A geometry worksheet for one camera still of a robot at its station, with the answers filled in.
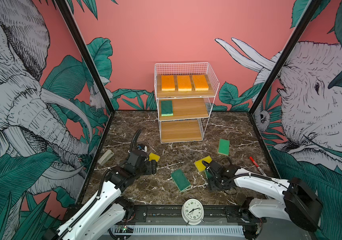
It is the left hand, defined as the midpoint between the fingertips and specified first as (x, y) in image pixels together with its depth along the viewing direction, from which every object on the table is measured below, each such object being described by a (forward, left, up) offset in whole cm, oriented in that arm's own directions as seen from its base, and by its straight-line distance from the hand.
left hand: (151, 161), depth 77 cm
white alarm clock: (-22, -20, -10) cm, 32 cm away
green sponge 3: (+15, -47, -13) cm, 51 cm away
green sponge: (+28, -9, +12) cm, 32 cm away
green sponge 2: (-5, -16, -14) cm, 22 cm away
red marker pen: (-2, -65, -13) cm, 66 cm away
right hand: (-9, -33, -13) cm, 37 cm away
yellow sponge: (+10, +1, -14) cm, 17 cm away
